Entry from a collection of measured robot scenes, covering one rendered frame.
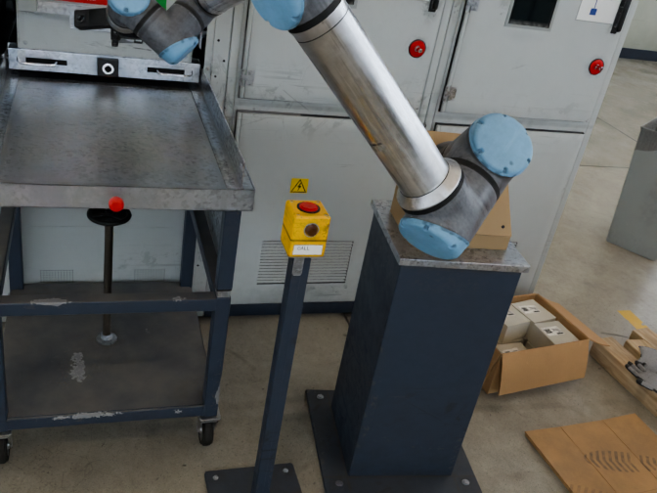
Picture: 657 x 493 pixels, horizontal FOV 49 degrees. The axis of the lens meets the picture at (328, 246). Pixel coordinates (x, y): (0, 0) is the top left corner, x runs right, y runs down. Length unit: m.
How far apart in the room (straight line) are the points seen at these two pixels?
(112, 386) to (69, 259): 0.57
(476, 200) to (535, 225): 1.42
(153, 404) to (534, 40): 1.69
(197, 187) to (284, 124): 0.76
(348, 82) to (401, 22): 1.06
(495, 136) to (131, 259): 1.39
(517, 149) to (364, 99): 0.42
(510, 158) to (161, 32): 0.84
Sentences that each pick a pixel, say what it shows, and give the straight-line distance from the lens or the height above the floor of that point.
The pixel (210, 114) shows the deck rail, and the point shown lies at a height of 0.85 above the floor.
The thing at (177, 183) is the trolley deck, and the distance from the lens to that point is 1.66.
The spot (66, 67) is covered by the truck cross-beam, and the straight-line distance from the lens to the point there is 2.28.
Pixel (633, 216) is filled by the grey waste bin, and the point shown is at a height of 0.19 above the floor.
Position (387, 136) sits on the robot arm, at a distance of 1.39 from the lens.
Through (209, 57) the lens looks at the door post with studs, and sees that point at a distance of 2.26.
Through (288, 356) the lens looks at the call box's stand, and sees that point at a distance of 1.69.
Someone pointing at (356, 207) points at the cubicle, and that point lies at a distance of 2.56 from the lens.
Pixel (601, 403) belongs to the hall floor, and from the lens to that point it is 2.81.
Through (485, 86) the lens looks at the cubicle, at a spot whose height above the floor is 0.95.
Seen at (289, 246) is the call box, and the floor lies 0.83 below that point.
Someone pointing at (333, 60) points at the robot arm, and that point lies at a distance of 1.30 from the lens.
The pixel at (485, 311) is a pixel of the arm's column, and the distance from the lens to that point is 1.88.
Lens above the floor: 1.55
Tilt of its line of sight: 29 degrees down
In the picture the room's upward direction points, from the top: 11 degrees clockwise
